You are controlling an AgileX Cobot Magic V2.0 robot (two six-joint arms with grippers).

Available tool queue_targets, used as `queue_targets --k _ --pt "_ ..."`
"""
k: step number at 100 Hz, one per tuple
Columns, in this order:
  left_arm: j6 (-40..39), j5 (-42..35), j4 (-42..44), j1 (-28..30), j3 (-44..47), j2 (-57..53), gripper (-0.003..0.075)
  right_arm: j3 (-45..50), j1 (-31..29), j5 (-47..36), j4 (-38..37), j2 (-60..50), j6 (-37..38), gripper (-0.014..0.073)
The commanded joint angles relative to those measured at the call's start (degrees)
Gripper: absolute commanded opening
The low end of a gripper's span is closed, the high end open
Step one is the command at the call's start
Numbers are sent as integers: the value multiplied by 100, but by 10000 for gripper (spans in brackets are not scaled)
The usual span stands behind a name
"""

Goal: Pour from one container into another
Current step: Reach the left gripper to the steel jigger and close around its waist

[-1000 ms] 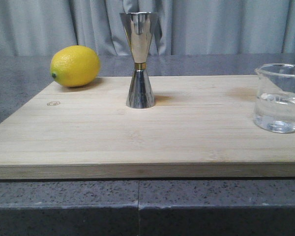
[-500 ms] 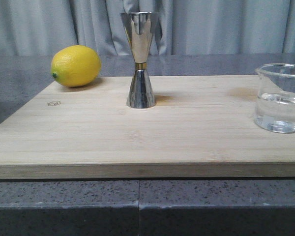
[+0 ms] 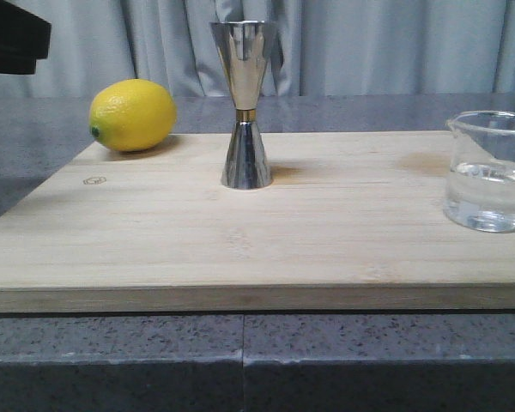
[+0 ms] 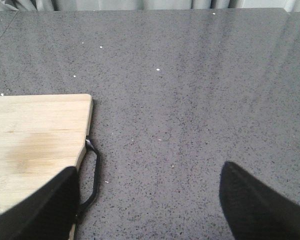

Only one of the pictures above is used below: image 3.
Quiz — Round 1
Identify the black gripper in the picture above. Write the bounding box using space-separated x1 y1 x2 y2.
0 1 52 75

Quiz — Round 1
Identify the steel double jigger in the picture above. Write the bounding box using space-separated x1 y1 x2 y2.
210 21 276 190

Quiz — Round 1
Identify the clear glass beaker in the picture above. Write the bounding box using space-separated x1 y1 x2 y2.
443 111 515 233

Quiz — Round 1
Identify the yellow lemon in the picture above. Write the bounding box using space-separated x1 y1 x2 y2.
88 79 177 152

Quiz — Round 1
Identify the grey curtain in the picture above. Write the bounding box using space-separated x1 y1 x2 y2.
0 1 515 97

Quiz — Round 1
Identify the light wooden cutting board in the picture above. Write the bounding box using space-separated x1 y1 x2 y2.
0 131 515 312

